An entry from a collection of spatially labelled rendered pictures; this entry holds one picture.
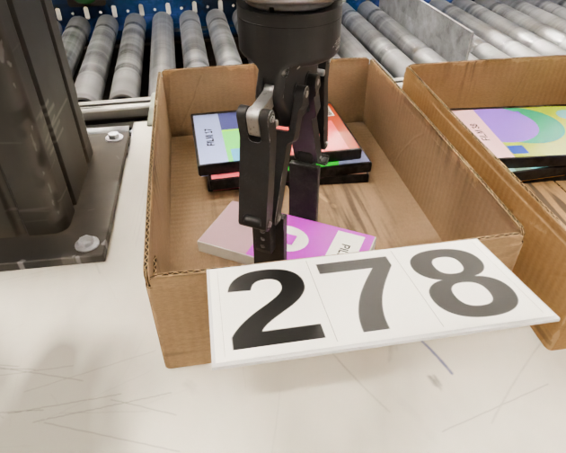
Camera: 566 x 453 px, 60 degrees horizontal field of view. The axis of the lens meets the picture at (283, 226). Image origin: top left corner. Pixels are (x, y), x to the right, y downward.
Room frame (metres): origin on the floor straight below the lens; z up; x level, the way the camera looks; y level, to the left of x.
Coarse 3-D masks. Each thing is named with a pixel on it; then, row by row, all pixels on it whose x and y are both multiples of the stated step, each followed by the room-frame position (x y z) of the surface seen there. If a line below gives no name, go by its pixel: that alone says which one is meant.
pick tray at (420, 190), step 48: (192, 96) 0.61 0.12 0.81; (240, 96) 0.62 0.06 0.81; (336, 96) 0.65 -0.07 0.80; (384, 96) 0.59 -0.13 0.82; (192, 144) 0.58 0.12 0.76; (384, 144) 0.56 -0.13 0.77; (432, 144) 0.45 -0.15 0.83; (192, 192) 0.47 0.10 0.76; (288, 192) 0.47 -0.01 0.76; (336, 192) 0.47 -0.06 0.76; (384, 192) 0.47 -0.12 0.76; (432, 192) 0.42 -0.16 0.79; (480, 192) 0.35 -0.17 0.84; (192, 240) 0.38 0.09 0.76; (384, 240) 0.38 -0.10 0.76; (432, 240) 0.38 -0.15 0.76; (480, 240) 0.27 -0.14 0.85; (192, 288) 0.24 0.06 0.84; (192, 336) 0.24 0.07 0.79
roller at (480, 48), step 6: (474, 36) 1.06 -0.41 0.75; (474, 42) 1.03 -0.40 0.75; (480, 42) 1.03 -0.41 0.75; (486, 42) 1.03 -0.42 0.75; (474, 48) 1.02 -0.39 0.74; (480, 48) 1.01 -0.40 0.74; (486, 48) 1.00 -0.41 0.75; (492, 48) 0.99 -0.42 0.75; (474, 54) 1.01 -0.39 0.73; (480, 54) 0.99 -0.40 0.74; (486, 54) 0.98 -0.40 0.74; (492, 54) 0.96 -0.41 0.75; (498, 54) 0.96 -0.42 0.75; (504, 54) 0.96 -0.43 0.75
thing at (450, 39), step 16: (384, 0) 1.32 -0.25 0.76; (400, 0) 1.22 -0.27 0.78; (416, 0) 1.14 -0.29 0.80; (400, 16) 1.21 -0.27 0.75; (416, 16) 1.12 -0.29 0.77; (432, 16) 1.05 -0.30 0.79; (448, 16) 1.00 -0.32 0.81; (416, 32) 1.11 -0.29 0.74; (432, 32) 1.04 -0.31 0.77; (448, 32) 0.97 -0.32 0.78; (464, 32) 0.92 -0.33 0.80; (432, 48) 1.03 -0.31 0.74; (448, 48) 0.96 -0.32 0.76; (464, 48) 0.91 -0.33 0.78
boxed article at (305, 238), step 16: (224, 224) 0.39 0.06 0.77; (288, 224) 0.39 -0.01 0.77; (304, 224) 0.39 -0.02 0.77; (320, 224) 0.39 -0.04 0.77; (208, 240) 0.37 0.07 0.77; (224, 240) 0.37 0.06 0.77; (240, 240) 0.37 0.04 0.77; (288, 240) 0.37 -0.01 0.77; (304, 240) 0.37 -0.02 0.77; (320, 240) 0.37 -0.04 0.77; (336, 240) 0.37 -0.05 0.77; (352, 240) 0.37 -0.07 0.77; (368, 240) 0.37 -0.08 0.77; (224, 256) 0.36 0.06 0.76; (240, 256) 0.35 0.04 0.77; (288, 256) 0.34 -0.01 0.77; (304, 256) 0.34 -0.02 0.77
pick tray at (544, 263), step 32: (416, 64) 0.63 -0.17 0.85; (448, 64) 0.63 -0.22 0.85; (480, 64) 0.64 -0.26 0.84; (512, 64) 0.65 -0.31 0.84; (544, 64) 0.66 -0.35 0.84; (416, 96) 0.57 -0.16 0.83; (448, 96) 0.64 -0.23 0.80; (480, 96) 0.64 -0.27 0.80; (512, 96) 0.65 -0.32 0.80; (544, 96) 0.66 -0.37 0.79; (448, 128) 0.48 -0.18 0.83; (480, 160) 0.41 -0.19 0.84; (512, 192) 0.35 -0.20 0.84; (544, 192) 0.47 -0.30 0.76; (544, 224) 0.31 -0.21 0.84; (544, 256) 0.29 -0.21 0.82; (544, 288) 0.28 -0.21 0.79
